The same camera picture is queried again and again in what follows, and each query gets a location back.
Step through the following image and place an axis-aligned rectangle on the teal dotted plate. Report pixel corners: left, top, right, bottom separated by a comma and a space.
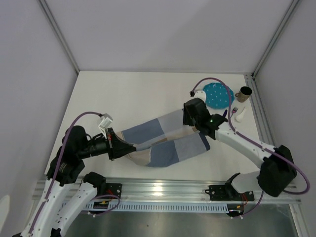
202, 82, 235, 110

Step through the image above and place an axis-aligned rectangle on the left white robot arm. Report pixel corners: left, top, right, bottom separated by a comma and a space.
17, 126, 136, 237

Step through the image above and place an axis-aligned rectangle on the white slotted cable duct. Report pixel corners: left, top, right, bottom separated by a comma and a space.
83, 201, 229, 213

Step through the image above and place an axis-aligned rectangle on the brown mug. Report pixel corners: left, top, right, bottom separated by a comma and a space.
235, 86, 252, 103

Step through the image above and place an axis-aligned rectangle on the blue beige checked cloth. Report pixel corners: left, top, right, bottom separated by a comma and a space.
117, 109, 210, 167

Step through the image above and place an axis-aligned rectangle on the right aluminium frame post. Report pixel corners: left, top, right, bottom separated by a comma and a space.
251, 0, 301, 79

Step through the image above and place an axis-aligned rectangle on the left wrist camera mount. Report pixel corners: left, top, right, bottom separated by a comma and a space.
97, 114, 113, 137

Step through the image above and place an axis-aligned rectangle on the purple teal fork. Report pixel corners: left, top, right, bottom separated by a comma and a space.
231, 107, 238, 116

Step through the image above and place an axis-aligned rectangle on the white ceramic spoon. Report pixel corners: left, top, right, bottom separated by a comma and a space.
235, 107, 247, 122

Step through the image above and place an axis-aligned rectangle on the left aluminium frame post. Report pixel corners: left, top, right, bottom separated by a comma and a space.
37, 0, 80, 76

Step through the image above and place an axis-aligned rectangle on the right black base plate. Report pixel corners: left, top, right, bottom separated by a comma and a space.
204, 185, 255, 201

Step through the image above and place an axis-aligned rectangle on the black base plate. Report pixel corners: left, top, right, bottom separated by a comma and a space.
98, 183, 122, 198
204, 185, 255, 201

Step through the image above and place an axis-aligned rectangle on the aluminium mounting rail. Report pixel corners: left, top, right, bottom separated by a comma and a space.
31, 176, 301, 204

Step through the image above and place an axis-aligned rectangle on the aluminium frame post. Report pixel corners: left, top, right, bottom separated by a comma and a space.
37, 0, 80, 76
251, 0, 301, 79

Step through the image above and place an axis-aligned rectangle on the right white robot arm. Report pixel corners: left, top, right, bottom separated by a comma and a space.
183, 98, 297, 199

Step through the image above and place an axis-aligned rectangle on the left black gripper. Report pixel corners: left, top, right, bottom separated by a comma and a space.
78, 127, 136, 160

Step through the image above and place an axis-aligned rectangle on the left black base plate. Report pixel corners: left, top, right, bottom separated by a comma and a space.
98, 183, 122, 198

